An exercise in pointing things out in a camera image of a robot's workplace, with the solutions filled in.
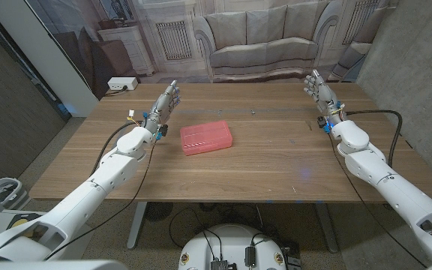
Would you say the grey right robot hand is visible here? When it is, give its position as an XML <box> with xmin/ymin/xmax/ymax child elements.
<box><xmin>303</xmin><ymin>69</ymin><xmax>347</xmax><ymax>128</ymax></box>

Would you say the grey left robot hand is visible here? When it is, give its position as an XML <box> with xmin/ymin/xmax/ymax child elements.
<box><xmin>143</xmin><ymin>79</ymin><xmax>182</xmax><ymax>137</ymax></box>

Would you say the pink plastic case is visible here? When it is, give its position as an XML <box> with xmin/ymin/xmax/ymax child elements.
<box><xmin>179</xmin><ymin>119</ymin><xmax>234</xmax><ymax>157</ymax></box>

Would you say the white power strip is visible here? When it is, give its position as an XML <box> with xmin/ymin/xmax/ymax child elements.
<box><xmin>106</xmin><ymin>76</ymin><xmax>139</xmax><ymax>92</ymax></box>

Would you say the printed living room backdrop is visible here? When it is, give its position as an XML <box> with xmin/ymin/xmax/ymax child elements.
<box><xmin>24</xmin><ymin>0</ymin><xmax>401</xmax><ymax>101</ymax></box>

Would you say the black round floor disc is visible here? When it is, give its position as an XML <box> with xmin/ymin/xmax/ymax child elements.
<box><xmin>144</xmin><ymin>202</ymin><xmax>174</xmax><ymax>223</ymax></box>

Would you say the grey table leg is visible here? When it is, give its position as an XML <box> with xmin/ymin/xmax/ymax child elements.
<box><xmin>315</xmin><ymin>202</ymin><xmax>340</xmax><ymax>254</ymax></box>
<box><xmin>126</xmin><ymin>201</ymin><xmax>148</xmax><ymax>251</ymax></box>

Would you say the white robot torso base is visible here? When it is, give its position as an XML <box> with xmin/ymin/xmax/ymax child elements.
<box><xmin>177</xmin><ymin>223</ymin><xmax>288</xmax><ymax>270</ymax></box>

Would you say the black floor power strip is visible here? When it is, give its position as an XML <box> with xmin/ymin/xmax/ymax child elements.
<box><xmin>285</xmin><ymin>239</ymin><xmax>302</xmax><ymax>270</ymax></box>

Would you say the black adapter on torso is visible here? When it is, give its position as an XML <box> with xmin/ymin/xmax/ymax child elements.
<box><xmin>244</xmin><ymin>245</ymin><xmax>257</xmax><ymax>268</ymax></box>

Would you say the yellow and black pad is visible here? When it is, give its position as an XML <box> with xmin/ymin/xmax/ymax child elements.
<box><xmin>7</xmin><ymin>213</ymin><xmax>43</xmax><ymax>230</ymax></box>

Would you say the white robot chest edge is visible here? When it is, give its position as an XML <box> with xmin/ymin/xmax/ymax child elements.
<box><xmin>0</xmin><ymin>259</ymin><xmax>129</xmax><ymax>270</ymax></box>

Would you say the white connector with yellow wires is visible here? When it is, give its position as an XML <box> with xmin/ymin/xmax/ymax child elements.
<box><xmin>127</xmin><ymin>109</ymin><xmax>142</xmax><ymax>127</ymax></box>

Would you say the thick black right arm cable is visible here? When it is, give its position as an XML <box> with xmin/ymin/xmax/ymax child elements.
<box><xmin>344</xmin><ymin>109</ymin><xmax>404</xmax><ymax>169</ymax></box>

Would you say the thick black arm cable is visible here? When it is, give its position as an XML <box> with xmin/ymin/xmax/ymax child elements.
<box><xmin>344</xmin><ymin>109</ymin><xmax>404</xmax><ymax>169</ymax></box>
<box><xmin>91</xmin><ymin>121</ymin><xmax>146</xmax><ymax>177</ymax></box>

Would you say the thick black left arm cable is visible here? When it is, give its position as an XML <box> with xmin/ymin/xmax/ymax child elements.
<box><xmin>91</xmin><ymin>121</ymin><xmax>146</xmax><ymax>177</ymax></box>

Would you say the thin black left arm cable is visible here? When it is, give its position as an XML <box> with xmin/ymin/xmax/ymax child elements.
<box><xmin>44</xmin><ymin>138</ymin><xmax>158</xmax><ymax>262</ymax></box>

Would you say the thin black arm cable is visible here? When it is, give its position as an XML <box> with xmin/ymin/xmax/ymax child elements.
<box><xmin>44</xmin><ymin>138</ymin><xmax>158</xmax><ymax>262</ymax></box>
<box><xmin>326</xmin><ymin>130</ymin><xmax>429</xmax><ymax>269</ymax></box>

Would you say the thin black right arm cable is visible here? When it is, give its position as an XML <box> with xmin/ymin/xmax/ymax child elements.
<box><xmin>326</xmin><ymin>130</ymin><xmax>429</xmax><ymax>269</ymax></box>

